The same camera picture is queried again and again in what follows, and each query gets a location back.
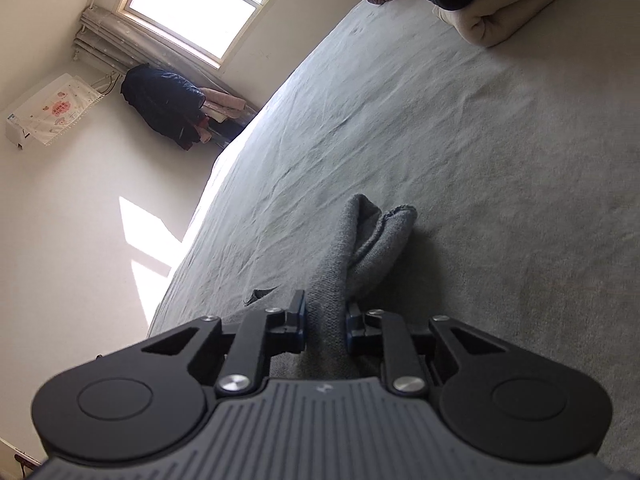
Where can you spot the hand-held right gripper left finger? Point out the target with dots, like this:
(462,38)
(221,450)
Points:
(302,325)

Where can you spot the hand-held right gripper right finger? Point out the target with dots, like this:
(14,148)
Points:
(348,332)

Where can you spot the grey knit sweater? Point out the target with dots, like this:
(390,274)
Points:
(350,250)

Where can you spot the bed with grey sheet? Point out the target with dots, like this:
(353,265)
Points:
(450,135)

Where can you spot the dark hanging jacket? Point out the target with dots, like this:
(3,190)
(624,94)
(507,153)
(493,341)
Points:
(160,100)

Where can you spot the window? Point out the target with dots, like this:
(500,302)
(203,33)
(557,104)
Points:
(200,5)

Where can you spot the cream folded garment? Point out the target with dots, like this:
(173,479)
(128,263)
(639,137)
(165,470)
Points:
(510,20)

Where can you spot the covered wall air conditioner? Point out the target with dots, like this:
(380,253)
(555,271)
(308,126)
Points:
(50,110)

